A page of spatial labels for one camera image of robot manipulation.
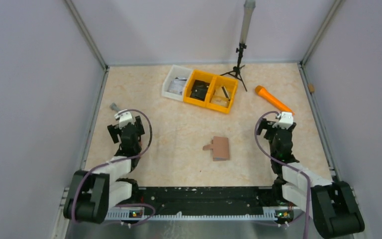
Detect brown leather card holder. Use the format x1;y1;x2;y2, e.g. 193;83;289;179
202;136;230;161

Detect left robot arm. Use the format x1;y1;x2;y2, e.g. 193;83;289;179
63;112;145;224

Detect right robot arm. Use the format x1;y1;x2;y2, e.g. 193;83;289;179
254;118;366;239

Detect black card in bin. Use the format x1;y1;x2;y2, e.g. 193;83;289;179
190;80;210;101

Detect grey dumbbell-shaped part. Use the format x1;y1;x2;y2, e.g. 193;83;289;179
109;103;121;112

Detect white plastic bin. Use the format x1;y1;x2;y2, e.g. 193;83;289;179
161;65;193;102

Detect papers in white bin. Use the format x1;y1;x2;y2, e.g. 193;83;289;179
167;77;187;95

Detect yellow double plastic bin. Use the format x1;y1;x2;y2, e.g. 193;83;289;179
183;70;238;114

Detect black tripod with grey pole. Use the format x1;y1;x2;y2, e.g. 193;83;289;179
221;0;256;92

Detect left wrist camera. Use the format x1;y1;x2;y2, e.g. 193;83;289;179
114;111;135;128

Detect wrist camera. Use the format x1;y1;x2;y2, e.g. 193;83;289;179
273;112;294;129
114;111;135;128

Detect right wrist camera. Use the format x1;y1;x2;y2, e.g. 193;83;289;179
273;112;294;129

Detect orange plastic cone handle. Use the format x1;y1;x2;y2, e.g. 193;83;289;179
255;85;295;116

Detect small tan wall block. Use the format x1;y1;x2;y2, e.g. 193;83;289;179
307;83;315;94

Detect white cable duct strip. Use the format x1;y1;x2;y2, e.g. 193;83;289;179
105;209;278;222

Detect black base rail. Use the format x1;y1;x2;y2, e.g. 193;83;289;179
131;186;279;216

